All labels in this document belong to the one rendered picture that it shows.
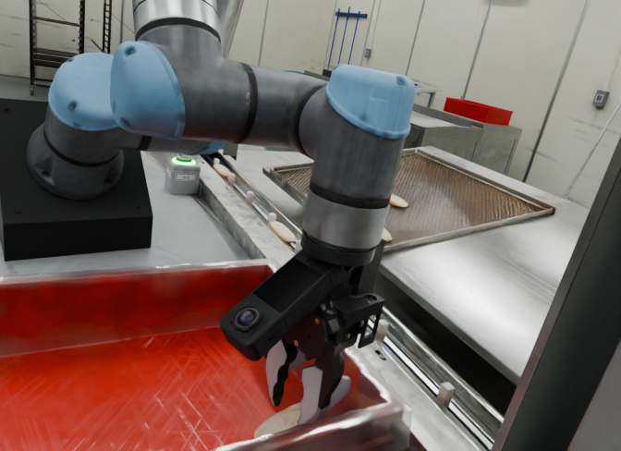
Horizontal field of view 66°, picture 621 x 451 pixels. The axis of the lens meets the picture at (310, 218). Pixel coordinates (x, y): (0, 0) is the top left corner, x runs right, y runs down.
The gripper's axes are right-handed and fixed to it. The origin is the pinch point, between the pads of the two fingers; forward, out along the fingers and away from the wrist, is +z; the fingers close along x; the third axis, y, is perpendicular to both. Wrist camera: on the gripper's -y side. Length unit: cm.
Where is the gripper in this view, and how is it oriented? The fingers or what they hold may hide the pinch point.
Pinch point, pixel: (286, 412)
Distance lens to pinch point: 54.2
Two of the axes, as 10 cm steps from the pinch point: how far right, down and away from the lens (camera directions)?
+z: -1.8, 9.3, 3.3
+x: -6.7, -3.6, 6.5
